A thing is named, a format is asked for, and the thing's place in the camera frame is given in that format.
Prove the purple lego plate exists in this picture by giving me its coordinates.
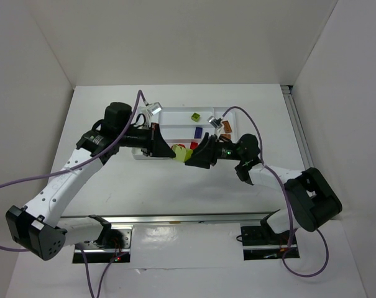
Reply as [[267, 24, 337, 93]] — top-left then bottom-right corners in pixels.
[[194, 127, 203, 139]]

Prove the red lego brick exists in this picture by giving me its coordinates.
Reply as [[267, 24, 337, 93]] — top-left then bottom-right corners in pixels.
[[190, 142, 198, 150]]

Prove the pale and lime green lego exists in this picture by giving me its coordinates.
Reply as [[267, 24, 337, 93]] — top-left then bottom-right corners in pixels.
[[172, 144, 193, 163]]

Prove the orange lego brick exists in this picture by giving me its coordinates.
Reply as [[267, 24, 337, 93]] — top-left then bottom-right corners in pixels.
[[222, 120, 232, 133]]

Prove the dark green square lego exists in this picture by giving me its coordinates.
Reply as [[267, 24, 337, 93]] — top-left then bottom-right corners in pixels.
[[191, 112, 201, 122]]

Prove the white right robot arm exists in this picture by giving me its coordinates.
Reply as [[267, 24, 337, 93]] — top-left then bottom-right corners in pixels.
[[185, 133, 342, 234]]

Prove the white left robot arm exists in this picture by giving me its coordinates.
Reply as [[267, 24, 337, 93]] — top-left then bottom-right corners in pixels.
[[6, 102, 175, 261]]

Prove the white divided sorting tray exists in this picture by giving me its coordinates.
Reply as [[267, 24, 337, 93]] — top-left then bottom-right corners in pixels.
[[150, 107, 227, 148]]

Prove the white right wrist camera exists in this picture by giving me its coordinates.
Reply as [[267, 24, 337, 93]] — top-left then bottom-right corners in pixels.
[[207, 115, 223, 136]]

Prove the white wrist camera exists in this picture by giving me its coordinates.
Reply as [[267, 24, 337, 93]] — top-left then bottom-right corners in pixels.
[[145, 102, 163, 117], [207, 115, 223, 136]]

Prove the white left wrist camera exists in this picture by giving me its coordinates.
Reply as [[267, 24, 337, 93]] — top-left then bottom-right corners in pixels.
[[145, 102, 163, 117]]

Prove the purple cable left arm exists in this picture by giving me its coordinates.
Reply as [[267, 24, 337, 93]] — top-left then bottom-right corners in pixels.
[[0, 89, 147, 298]]

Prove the aluminium rail front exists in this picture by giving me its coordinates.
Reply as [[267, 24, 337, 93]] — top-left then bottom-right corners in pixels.
[[58, 212, 278, 227]]

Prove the aluminium rail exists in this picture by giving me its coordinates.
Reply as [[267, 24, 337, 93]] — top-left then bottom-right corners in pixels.
[[280, 85, 315, 169], [58, 212, 278, 227]]

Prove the aluminium rail right side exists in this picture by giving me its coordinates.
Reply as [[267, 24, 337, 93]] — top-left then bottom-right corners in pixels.
[[280, 85, 315, 169]]

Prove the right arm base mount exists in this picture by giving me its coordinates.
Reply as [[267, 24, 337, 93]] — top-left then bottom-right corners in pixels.
[[236, 212, 300, 261]]

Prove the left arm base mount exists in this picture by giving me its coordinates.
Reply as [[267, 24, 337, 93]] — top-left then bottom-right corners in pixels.
[[80, 215, 132, 264]]

